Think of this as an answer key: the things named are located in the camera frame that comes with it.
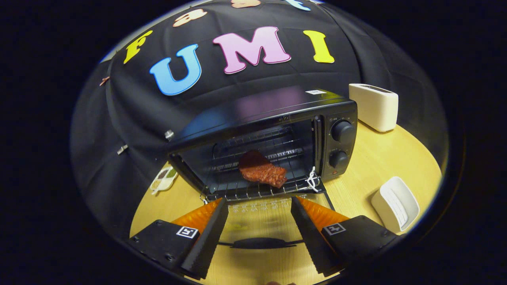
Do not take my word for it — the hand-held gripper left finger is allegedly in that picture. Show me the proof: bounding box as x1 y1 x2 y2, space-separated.
128 198 229 280

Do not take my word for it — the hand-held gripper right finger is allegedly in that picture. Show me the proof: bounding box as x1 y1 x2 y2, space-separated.
290 196 400 277

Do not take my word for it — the brown meat slice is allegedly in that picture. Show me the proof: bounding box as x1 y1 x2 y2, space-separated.
238 150 288 189

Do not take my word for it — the black toaster oven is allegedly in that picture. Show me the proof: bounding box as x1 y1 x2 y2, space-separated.
166 88 358 250

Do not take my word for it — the white pop-up toaster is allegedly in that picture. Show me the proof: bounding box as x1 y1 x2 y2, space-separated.
349 83 399 133

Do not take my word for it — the white divided plate with grains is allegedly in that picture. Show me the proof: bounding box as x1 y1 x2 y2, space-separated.
150 166 178 195

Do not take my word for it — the small white dish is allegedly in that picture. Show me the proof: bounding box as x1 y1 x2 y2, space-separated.
371 177 420 234

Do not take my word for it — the black backdrop cloth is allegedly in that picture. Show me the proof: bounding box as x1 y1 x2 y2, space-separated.
71 0 448 238

